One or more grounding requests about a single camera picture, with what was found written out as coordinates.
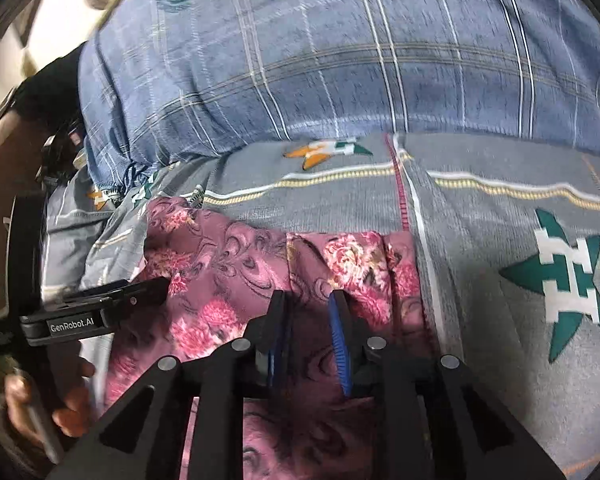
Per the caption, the blue striped shirt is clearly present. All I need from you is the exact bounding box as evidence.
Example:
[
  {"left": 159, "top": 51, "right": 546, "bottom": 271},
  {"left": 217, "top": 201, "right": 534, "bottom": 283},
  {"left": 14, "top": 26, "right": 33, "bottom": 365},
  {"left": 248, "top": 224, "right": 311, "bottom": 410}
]
[{"left": 77, "top": 0, "right": 600, "bottom": 182}]

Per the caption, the person's left hand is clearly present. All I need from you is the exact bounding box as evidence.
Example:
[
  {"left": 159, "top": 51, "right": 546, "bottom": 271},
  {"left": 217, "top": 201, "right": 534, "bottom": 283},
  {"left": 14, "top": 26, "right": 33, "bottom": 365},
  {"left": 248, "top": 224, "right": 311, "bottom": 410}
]
[{"left": 4, "top": 357, "right": 97, "bottom": 442}]

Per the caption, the pink floral cloth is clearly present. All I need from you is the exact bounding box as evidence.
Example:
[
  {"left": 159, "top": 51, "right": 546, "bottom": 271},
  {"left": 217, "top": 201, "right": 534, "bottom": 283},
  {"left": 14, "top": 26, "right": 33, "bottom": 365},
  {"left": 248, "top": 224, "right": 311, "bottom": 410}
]
[{"left": 102, "top": 197, "right": 439, "bottom": 480}]

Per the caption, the grey star-printed bed sheet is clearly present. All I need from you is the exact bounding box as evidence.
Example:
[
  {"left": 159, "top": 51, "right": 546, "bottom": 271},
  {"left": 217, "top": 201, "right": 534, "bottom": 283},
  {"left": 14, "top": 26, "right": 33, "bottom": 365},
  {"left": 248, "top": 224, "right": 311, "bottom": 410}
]
[{"left": 40, "top": 132, "right": 600, "bottom": 480}]

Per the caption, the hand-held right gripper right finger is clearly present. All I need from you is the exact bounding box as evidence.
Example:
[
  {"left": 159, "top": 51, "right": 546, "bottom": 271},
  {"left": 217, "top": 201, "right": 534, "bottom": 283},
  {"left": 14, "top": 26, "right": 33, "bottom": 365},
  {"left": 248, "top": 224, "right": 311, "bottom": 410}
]
[{"left": 329, "top": 289, "right": 567, "bottom": 480}]

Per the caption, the dark strapped object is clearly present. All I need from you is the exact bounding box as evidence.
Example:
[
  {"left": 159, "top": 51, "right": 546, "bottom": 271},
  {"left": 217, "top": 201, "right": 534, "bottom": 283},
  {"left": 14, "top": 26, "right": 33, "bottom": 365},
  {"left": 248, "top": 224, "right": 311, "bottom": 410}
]
[{"left": 35, "top": 117, "right": 88, "bottom": 191}]

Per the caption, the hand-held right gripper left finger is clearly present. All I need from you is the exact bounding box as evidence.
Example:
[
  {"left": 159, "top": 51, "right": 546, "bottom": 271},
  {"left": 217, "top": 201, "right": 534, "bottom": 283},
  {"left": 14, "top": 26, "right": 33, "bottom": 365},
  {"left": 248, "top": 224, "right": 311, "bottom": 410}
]
[{"left": 45, "top": 290, "right": 294, "bottom": 480}]

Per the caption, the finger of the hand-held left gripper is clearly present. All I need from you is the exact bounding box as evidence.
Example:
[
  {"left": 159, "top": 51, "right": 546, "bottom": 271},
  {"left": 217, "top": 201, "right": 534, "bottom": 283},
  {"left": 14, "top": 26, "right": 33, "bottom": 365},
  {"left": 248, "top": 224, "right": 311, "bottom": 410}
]
[{"left": 60, "top": 277, "right": 171, "bottom": 318}]

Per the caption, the black shirt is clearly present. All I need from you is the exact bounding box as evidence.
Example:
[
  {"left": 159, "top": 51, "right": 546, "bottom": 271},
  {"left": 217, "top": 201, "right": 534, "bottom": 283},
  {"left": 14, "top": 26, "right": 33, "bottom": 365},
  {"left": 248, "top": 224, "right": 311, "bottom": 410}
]
[{"left": 15, "top": 42, "right": 88, "bottom": 126}]

